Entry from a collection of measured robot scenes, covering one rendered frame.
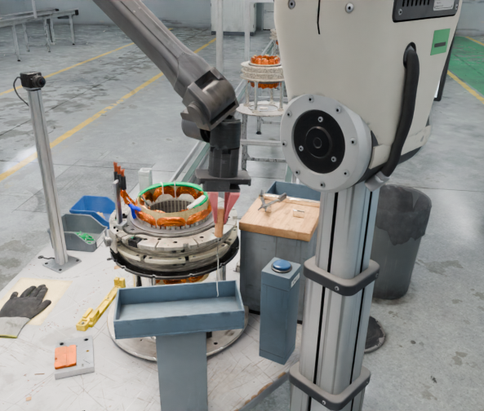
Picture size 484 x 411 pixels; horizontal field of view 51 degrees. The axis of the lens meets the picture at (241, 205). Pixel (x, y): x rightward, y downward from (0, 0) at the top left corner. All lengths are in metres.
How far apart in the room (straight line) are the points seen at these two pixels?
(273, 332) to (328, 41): 0.77
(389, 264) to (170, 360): 1.92
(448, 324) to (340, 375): 1.91
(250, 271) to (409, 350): 1.42
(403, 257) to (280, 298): 1.70
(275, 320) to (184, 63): 0.64
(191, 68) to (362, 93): 0.33
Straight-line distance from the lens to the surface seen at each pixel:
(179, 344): 1.04
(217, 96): 0.88
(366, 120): 0.72
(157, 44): 0.91
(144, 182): 1.34
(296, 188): 1.56
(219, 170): 0.93
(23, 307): 1.55
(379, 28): 0.67
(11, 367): 1.40
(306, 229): 1.29
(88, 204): 2.06
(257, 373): 1.28
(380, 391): 2.41
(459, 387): 2.55
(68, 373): 1.32
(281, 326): 1.23
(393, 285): 2.91
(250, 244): 1.34
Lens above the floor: 1.66
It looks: 25 degrees down
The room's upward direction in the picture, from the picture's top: 1 degrees clockwise
